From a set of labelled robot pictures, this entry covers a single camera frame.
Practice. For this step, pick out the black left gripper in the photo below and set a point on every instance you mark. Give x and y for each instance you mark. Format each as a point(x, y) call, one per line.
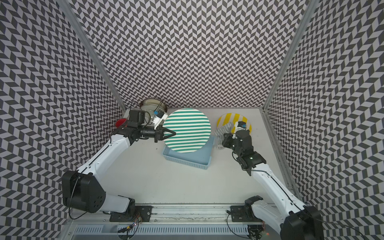
point(159, 133)

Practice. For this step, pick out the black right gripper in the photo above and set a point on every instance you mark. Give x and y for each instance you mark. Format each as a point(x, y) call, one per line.
point(228, 137)

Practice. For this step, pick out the yellow striped round plate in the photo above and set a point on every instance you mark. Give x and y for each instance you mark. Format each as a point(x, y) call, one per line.
point(233, 118)

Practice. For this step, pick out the green striped round plate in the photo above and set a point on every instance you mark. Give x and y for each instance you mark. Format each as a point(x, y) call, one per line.
point(193, 130)

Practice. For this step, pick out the grey striped fluffy cloth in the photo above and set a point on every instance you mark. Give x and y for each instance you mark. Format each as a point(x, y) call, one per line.
point(220, 133)

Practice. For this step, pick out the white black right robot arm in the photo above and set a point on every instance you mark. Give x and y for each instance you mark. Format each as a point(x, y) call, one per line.
point(290, 216)

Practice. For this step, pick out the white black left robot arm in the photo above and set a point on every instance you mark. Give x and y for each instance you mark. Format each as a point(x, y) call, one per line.
point(81, 189)

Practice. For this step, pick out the silver metal plate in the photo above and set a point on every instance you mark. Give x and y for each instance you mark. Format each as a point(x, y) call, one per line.
point(153, 105)

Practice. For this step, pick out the light blue plastic basket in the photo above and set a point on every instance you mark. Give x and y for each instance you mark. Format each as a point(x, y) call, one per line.
point(200, 159)

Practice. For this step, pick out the red mug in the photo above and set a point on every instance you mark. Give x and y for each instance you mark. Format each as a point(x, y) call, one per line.
point(120, 122)

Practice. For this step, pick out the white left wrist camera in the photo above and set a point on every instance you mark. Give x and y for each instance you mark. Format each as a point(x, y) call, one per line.
point(159, 116)

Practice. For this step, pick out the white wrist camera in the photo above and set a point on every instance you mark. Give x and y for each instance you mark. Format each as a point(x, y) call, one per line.
point(159, 116)
point(240, 126)

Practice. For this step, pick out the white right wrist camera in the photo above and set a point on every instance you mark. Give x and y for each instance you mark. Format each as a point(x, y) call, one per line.
point(240, 126)

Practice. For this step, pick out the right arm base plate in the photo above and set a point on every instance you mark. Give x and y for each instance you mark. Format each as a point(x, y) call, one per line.
point(243, 214)

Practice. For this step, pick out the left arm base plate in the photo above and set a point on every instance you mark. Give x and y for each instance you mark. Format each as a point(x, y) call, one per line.
point(143, 213)

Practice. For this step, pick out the aluminium front rail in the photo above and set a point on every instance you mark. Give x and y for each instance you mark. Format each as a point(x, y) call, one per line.
point(174, 214)

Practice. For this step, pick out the aluminium corner post right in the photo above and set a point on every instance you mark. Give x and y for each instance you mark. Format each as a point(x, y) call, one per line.
point(305, 21)

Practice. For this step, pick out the aluminium corner post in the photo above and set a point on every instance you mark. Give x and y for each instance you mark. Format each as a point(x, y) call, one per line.
point(305, 21)
point(67, 10)

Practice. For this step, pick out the aluminium corner post left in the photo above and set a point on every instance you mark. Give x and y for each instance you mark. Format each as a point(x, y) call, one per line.
point(67, 10)

